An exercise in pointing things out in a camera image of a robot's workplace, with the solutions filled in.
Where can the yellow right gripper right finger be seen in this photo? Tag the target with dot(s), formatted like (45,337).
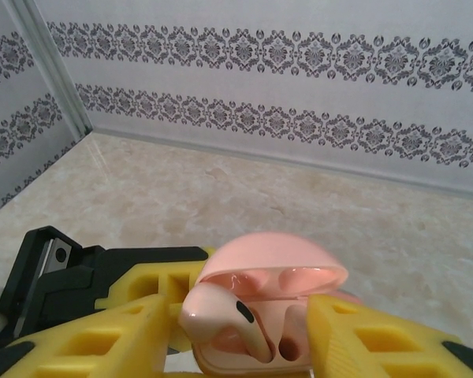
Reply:
(378,346)

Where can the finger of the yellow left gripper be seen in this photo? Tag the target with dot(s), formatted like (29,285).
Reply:
(180,368)
(150,283)

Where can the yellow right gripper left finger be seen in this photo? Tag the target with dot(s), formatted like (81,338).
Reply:
(63,354)

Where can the pale pink earbud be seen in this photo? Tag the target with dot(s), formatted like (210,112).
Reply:
(213,311)

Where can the round pink charging case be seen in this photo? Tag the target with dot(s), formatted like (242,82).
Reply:
(272,252)

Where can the grey wall base strip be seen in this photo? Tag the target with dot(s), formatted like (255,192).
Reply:
(299,165)

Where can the aluminium frame post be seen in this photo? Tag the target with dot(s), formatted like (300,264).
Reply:
(57,67)

